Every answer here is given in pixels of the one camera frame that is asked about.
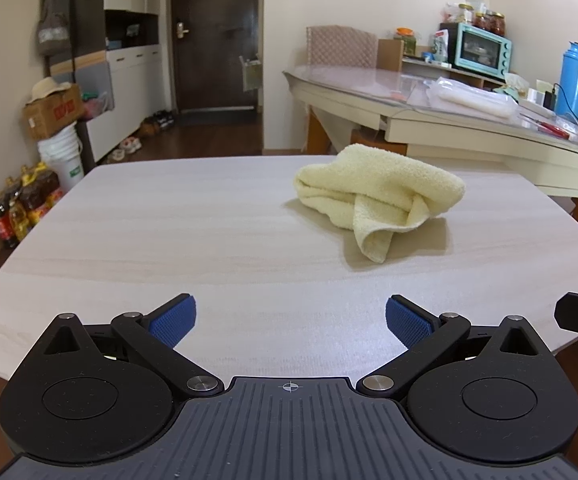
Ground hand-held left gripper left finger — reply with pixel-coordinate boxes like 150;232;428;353
43;293;225;397

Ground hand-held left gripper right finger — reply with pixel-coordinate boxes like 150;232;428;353
356;294;542;399

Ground pale yellow towel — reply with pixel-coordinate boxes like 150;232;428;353
293;143;466;264

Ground red scissors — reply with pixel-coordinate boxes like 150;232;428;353
534;120;572;140

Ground cluster of cooking oil bottles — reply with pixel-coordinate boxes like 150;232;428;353
0;162;65;249

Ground bed with plastic cover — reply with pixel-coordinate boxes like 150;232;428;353
282;62;578;233

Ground blue thermos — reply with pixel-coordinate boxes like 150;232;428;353
555;41;578;122

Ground white plastic bucket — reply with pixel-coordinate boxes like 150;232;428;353
38;122;85;192

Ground row of shoes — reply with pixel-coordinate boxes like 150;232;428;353
105;110;176;162

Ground clear plastic bag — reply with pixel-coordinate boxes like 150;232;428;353
426;77;520;120

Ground colourful plastic bags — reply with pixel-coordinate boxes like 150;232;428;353
82;90;115;121

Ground wooden tabletop shelf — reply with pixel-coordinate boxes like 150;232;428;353
401;56;508;92

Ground cardboard box with red print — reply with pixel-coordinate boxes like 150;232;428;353
23;85;85;142

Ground teal toaster oven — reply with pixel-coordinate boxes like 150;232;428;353
453;22;514;79

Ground white and grey cabinet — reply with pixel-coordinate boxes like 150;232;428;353
44;0;163;162

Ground dark brown door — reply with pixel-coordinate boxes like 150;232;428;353
169;0;261;114

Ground straw hat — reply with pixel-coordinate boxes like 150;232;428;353
30;76;73;106

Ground brown wooden board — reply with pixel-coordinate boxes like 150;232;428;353
378;38;404;72

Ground white and red packet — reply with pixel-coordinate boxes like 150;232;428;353
429;30;450;61

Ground orange lid jar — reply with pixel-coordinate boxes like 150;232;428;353
395;27;417;56

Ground patterned chair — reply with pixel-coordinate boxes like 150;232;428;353
306;25;379;69

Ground grey hanging bag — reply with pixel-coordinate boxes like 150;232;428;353
36;0;70;57

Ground cream wall-mounted box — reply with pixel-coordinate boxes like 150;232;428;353
239;55;261;94

